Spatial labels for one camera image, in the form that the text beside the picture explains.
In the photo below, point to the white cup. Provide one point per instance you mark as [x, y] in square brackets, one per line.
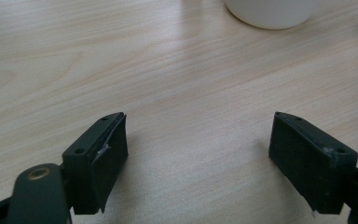
[272, 12]

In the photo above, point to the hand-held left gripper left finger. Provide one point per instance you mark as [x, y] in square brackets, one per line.
[90, 161]

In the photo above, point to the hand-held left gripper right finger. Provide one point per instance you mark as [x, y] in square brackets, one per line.
[310, 165]

